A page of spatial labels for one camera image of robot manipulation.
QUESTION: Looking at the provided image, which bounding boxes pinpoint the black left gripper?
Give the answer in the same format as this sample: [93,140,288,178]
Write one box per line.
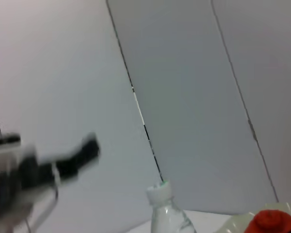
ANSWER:
[19,132,100,190]

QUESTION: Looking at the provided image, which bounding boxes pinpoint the clear water bottle green label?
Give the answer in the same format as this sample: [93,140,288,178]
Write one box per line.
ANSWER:
[145,180,197,233]

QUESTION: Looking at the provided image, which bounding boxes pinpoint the pale green glass fruit plate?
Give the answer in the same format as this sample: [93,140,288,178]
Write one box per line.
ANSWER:
[218,201,291,233]

